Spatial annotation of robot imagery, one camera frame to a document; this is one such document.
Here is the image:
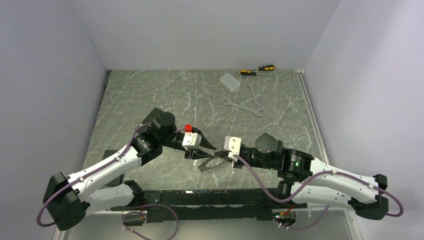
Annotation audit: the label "silver toothed key organizer ring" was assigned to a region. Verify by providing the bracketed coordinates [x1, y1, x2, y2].
[197, 157, 231, 174]

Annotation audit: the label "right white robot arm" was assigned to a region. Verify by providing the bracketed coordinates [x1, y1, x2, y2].
[214, 133, 389, 220]

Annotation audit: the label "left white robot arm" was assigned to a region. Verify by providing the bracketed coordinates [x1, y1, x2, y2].
[36, 107, 216, 231]

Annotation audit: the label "black flat device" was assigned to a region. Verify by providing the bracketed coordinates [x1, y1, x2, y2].
[141, 107, 162, 125]

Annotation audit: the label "large silver open-end wrench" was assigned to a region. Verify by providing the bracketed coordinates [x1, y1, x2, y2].
[223, 99, 264, 117]

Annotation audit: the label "small silver open-end wrench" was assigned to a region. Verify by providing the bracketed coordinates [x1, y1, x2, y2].
[248, 83, 261, 108]

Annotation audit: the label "near yellow-black screwdriver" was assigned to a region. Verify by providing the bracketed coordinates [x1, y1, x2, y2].
[239, 69, 273, 77]

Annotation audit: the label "yellow-black screwdriver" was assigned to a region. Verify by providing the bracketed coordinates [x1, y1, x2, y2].
[256, 65, 275, 72]
[239, 69, 273, 77]

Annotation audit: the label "far yellow-black screwdriver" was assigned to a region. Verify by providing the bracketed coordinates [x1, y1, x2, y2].
[256, 65, 275, 72]

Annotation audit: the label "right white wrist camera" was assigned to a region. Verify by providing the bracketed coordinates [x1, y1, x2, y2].
[222, 135, 242, 162]

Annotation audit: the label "white rectangular network switch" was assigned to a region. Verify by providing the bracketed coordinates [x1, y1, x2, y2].
[220, 73, 241, 92]

